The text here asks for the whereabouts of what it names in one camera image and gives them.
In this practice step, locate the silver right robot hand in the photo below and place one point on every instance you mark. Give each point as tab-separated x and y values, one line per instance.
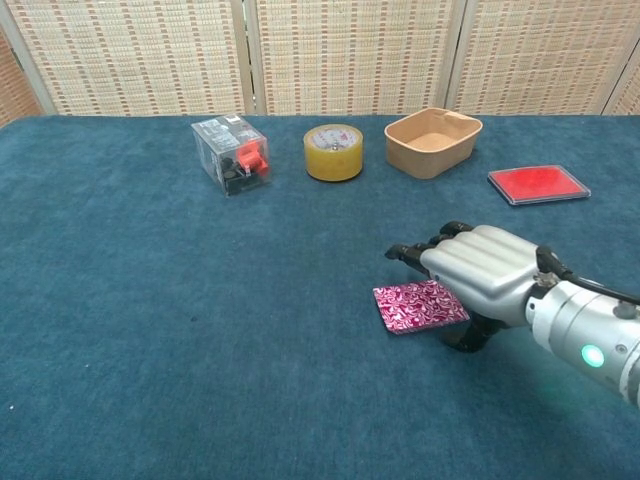
485	265

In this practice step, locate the thin pink patterned card packet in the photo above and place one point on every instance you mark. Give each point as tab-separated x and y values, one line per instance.
417	307

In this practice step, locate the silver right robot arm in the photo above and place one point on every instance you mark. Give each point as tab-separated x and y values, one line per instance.
585	330

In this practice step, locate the red ink pad case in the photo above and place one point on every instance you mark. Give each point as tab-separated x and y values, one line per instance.
537	184

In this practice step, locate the brown paper food container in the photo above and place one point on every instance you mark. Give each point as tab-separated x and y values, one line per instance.
425	155

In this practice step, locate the yellow packing tape roll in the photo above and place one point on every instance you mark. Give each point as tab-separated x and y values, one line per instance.
334	157

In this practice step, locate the woven bamboo screen panel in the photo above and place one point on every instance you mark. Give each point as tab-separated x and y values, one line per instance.
12	90
355	55
135	55
540	55
627	95

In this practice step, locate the blue felt table cloth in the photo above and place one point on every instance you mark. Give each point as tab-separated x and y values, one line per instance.
225	325

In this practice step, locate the transparent box with red part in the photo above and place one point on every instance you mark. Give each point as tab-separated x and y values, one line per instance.
227	150

